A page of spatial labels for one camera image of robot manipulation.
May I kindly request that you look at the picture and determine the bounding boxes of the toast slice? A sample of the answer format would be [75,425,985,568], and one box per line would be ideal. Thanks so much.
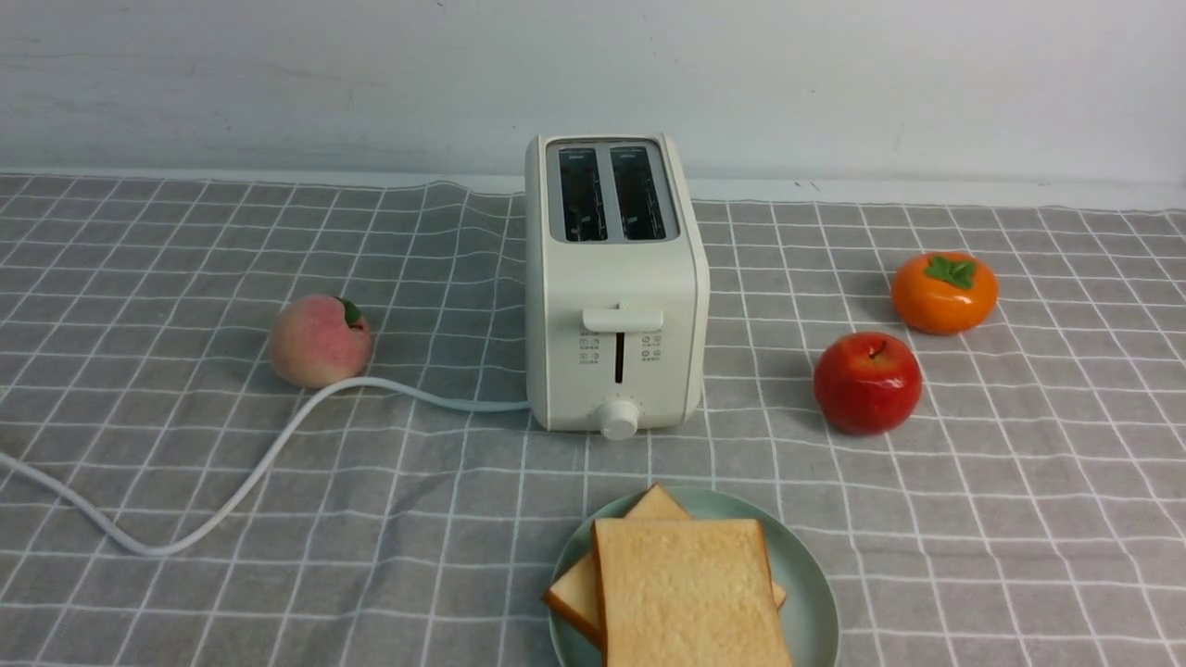
[592,517,793,667]
[542,484,789,648]

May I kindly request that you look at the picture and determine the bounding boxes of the white two-slot toaster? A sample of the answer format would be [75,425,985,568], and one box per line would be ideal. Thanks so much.
[524,134,710,442]

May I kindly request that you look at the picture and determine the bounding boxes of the pink peach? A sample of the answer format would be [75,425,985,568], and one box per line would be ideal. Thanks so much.
[268,293,372,390]

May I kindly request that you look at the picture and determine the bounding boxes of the red apple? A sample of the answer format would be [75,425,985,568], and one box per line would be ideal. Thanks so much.
[814,331,924,436]

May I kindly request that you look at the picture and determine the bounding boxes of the light green round plate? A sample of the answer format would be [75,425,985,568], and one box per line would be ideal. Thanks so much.
[542,483,841,666]

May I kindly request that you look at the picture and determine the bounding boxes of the orange persimmon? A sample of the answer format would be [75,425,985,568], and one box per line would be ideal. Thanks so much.
[890,252,1000,336]

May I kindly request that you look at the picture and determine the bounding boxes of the grey checked tablecloth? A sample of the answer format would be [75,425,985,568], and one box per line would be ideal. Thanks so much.
[1,174,1182,666]

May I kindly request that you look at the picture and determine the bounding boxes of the white toaster power cord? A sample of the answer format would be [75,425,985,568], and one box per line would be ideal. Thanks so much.
[0,375,533,558]

